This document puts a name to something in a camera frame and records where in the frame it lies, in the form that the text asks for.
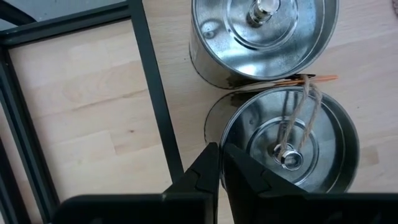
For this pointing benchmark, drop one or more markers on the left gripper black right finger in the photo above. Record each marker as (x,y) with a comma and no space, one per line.
(248,179)

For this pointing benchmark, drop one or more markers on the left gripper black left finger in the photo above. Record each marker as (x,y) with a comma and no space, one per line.
(202,174)

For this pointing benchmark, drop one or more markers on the brown twine loop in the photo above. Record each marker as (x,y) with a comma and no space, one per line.
(291,121)

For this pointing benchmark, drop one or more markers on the galvanised metal tin with twine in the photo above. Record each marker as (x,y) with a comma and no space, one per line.
(329,149)

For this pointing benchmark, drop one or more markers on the orange paper tag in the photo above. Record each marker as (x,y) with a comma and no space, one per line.
(323,77)

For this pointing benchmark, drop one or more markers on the black-framed wooden shelf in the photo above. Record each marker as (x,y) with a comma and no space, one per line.
(93,93)

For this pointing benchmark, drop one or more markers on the galvanised metal tin with knob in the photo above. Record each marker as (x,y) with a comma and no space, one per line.
(280,46)

